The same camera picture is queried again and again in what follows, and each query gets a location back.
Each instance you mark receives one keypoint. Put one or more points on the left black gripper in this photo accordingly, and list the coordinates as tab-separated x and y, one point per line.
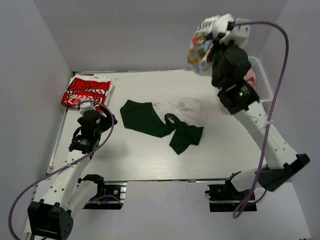
107	121

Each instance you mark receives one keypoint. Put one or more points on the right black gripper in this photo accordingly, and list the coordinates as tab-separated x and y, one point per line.
215	49

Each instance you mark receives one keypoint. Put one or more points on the pink orange print t-shirt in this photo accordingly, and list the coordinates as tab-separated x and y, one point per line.
250	78

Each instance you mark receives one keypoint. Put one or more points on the white colourful print t-shirt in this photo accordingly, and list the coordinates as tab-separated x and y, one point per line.
202	42

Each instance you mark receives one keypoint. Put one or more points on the white green Charlie Brown t-shirt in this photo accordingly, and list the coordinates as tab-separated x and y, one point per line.
182	116

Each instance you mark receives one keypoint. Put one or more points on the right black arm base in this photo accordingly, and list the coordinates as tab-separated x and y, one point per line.
222	199

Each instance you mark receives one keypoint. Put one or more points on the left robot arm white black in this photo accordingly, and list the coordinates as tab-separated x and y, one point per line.
52	217

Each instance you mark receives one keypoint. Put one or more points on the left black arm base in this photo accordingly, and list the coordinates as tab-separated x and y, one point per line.
113	198

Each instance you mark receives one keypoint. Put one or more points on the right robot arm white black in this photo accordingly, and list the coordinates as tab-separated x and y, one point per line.
279	161

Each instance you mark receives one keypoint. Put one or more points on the white plastic basket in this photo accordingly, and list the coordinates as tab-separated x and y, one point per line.
262	85

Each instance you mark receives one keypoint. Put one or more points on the folded red white t-shirt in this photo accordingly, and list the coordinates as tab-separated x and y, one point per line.
81	87

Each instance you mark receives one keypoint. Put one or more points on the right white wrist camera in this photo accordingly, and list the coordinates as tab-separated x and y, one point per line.
237	31

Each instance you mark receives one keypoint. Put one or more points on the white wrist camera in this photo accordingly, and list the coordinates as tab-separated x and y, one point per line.
84	107
237	31

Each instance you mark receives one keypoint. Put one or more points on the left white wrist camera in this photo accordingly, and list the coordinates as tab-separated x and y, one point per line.
84	107

